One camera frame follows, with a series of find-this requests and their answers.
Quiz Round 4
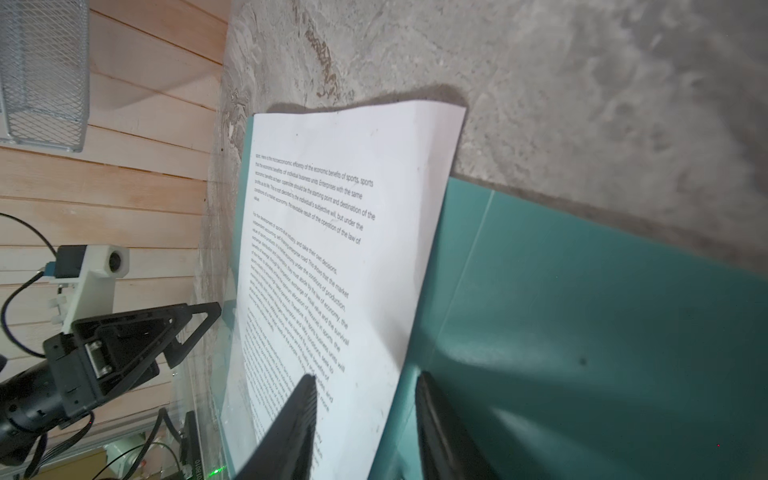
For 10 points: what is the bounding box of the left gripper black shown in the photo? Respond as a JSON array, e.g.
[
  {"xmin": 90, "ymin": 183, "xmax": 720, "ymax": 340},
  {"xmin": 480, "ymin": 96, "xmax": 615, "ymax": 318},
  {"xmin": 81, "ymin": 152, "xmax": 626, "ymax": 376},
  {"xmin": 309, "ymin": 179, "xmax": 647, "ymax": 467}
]
[{"xmin": 43, "ymin": 302, "xmax": 222, "ymax": 417}]

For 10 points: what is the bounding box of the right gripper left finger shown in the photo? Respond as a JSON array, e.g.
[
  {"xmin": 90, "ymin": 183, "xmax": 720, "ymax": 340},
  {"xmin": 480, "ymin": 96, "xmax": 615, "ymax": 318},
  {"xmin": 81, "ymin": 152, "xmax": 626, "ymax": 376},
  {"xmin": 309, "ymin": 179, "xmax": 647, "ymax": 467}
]
[{"xmin": 235, "ymin": 374, "xmax": 317, "ymax": 480}]

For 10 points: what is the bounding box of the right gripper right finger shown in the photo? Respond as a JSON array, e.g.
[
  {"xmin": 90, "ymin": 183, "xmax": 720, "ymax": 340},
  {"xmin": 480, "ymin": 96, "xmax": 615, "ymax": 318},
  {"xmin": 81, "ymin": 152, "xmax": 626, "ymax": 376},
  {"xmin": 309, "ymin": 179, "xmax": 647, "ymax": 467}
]
[{"xmin": 415, "ymin": 371, "xmax": 498, "ymax": 480}]

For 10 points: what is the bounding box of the green file folder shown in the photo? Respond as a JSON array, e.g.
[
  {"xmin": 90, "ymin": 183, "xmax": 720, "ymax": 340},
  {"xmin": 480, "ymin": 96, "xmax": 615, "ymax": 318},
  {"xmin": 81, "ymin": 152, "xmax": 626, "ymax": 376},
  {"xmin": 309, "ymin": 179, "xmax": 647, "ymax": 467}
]
[{"xmin": 221, "ymin": 113, "xmax": 768, "ymax": 480}]

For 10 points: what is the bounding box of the printed paper sheet front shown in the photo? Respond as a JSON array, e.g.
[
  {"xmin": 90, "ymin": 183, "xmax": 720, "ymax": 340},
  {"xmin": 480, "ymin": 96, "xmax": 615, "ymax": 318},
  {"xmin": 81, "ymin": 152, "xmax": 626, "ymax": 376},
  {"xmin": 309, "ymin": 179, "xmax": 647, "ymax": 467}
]
[{"xmin": 221, "ymin": 100, "xmax": 465, "ymax": 479}]

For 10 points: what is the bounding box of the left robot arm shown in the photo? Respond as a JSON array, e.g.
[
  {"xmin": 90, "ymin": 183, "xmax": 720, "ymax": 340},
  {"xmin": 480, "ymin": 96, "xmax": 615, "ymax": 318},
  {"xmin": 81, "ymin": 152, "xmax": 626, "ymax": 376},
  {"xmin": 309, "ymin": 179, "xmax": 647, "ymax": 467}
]
[{"xmin": 1, "ymin": 302, "xmax": 222, "ymax": 466}]

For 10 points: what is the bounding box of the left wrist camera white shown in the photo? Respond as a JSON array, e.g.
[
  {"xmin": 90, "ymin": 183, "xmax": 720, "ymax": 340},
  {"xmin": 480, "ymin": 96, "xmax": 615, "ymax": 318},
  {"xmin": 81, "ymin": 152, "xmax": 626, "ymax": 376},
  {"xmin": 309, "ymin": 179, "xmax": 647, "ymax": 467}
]
[{"xmin": 43, "ymin": 244, "xmax": 130, "ymax": 334}]

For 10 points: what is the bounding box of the left camera cable black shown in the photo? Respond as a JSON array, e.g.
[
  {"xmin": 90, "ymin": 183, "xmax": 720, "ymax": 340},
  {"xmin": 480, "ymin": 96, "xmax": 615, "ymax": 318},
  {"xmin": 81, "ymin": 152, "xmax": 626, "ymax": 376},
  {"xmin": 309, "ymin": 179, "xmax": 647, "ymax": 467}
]
[{"xmin": 1, "ymin": 212, "xmax": 57, "ymax": 359}]

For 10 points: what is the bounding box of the white wire mesh shelf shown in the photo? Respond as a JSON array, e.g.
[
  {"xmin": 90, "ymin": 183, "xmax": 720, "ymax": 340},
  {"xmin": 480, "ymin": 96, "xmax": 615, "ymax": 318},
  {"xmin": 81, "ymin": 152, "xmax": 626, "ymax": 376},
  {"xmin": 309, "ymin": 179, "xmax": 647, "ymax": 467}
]
[{"xmin": 1, "ymin": 0, "xmax": 89, "ymax": 152}]

